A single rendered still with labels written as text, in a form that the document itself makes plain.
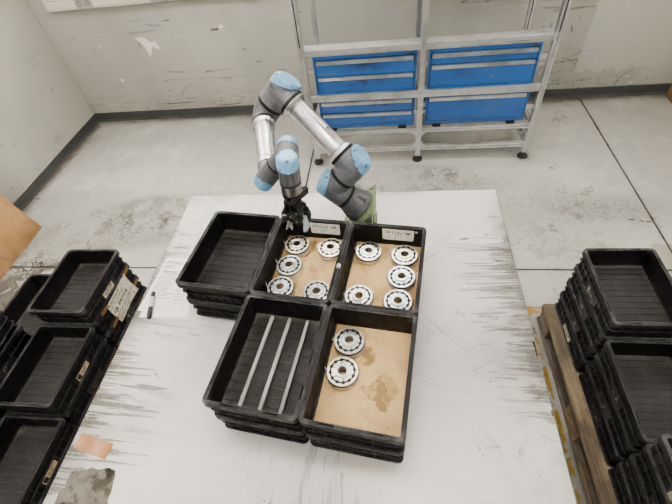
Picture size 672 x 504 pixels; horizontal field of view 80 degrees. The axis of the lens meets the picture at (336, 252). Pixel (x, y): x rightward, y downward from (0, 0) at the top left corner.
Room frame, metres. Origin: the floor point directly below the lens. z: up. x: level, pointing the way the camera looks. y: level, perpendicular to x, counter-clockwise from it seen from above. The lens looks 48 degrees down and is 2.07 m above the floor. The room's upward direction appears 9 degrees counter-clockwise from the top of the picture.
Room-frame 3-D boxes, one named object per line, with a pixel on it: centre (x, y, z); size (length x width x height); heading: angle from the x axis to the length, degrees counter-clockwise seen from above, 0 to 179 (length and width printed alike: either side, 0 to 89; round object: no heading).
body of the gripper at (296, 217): (1.11, 0.13, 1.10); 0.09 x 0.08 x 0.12; 161
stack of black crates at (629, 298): (0.87, -1.22, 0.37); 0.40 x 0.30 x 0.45; 168
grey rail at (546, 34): (2.75, -0.79, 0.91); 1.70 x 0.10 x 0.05; 78
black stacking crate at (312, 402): (0.55, -0.02, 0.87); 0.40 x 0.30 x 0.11; 161
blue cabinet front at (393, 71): (2.80, -0.40, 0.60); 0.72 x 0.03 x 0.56; 78
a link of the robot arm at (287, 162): (1.12, 0.11, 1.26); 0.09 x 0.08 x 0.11; 179
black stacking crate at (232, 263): (1.12, 0.41, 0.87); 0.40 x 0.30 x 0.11; 161
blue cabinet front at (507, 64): (2.64, -1.18, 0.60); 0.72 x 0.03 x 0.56; 78
